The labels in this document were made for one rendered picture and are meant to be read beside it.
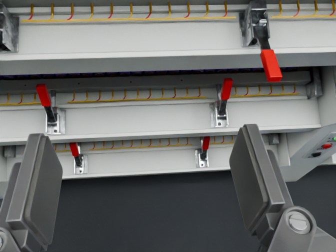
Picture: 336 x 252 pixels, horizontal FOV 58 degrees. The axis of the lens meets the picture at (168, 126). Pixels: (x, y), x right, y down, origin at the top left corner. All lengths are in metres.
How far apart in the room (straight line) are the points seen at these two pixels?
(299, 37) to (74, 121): 0.35
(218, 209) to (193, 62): 0.52
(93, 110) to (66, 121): 0.05
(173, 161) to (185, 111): 0.20
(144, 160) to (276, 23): 0.42
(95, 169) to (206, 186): 0.30
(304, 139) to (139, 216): 0.42
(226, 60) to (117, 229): 0.54
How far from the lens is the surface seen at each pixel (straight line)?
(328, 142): 0.65
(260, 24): 0.34
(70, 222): 0.81
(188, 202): 0.80
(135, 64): 0.36
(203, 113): 0.51
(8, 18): 0.37
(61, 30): 0.36
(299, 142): 0.66
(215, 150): 0.70
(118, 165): 0.68
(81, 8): 0.36
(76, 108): 0.52
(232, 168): 0.16
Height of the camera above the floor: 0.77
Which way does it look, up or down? 62 degrees down
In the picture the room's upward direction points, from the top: 6 degrees clockwise
